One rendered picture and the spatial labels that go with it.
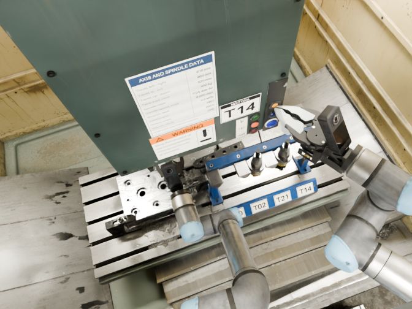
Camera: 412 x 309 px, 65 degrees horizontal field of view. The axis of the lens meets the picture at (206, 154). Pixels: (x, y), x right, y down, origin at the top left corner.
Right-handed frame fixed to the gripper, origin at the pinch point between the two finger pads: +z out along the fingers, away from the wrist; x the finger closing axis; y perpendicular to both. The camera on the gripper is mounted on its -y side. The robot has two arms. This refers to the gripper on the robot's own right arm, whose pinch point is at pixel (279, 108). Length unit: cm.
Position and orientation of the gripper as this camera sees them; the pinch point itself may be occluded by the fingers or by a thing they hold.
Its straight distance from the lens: 79.9
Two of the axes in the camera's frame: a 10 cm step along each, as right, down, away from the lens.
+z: -7.5, -5.6, 3.5
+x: 6.6, -6.9, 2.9
